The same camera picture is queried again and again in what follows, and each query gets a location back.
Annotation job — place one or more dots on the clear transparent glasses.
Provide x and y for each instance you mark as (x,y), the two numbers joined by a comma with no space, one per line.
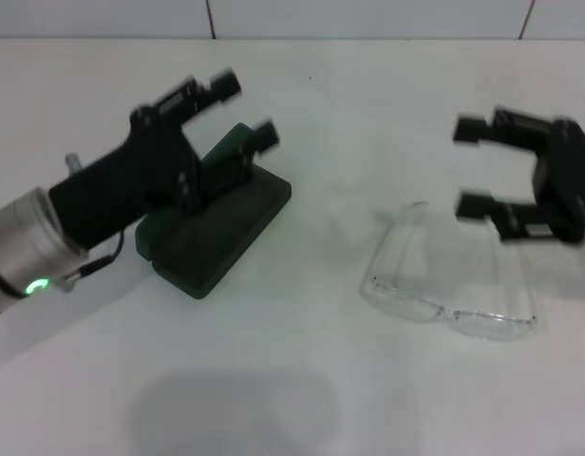
(463,315)

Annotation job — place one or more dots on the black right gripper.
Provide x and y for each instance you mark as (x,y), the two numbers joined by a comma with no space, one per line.
(568,190)

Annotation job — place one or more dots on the small silver left wrist stub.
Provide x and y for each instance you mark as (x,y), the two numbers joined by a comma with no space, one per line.
(73,161)

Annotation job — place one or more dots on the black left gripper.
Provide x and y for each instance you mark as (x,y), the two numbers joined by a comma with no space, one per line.
(131,180)

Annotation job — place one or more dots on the dark green glasses case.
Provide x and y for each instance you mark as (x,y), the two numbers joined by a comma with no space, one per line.
(216,247)

